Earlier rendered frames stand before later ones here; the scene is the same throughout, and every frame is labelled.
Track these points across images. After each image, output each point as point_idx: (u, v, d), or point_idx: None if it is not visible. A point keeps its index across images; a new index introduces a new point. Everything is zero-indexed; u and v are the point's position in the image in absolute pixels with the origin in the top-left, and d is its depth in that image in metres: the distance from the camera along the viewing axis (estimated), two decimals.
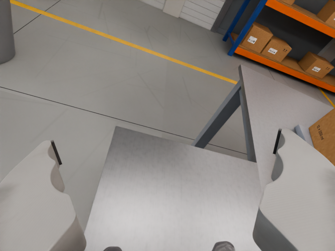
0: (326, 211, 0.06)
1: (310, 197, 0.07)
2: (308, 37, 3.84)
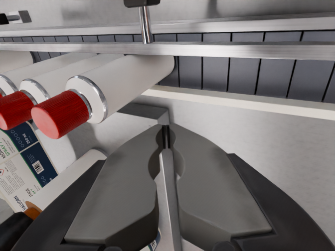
0: (225, 184, 0.08)
1: (212, 177, 0.08)
2: None
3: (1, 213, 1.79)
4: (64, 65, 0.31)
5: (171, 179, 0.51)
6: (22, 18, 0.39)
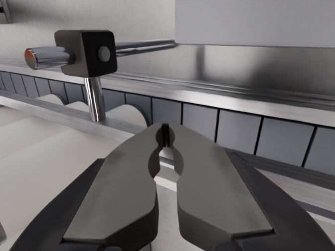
0: (225, 183, 0.08)
1: (212, 177, 0.08)
2: None
3: None
4: (9, 120, 0.25)
5: (145, 249, 0.42)
6: None
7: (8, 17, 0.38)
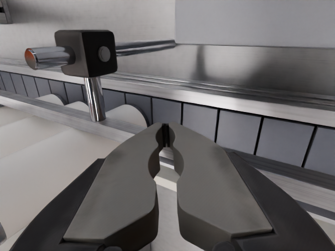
0: (225, 183, 0.08)
1: (212, 177, 0.08)
2: None
3: None
4: (9, 120, 0.25)
5: (145, 249, 0.42)
6: None
7: (8, 17, 0.38)
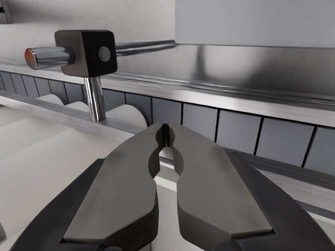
0: (225, 183, 0.08)
1: (212, 177, 0.08)
2: None
3: None
4: (9, 120, 0.25)
5: (145, 249, 0.42)
6: None
7: (8, 17, 0.38)
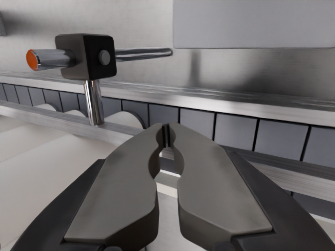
0: (225, 182, 0.08)
1: (212, 176, 0.08)
2: None
3: None
4: (2, 129, 0.24)
5: None
6: None
7: (2, 29, 0.38)
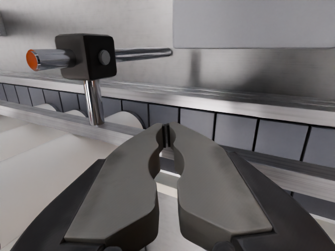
0: (225, 182, 0.08)
1: (212, 176, 0.08)
2: None
3: None
4: (2, 129, 0.24)
5: None
6: None
7: (2, 29, 0.38)
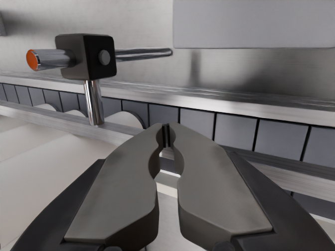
0: (225, 182, 0.08)
1: (212, 176, 0.08)
2: None
3: None
4: (2, 129, 0.24)
5: None
6: None
7: (2, 29, 0.38)
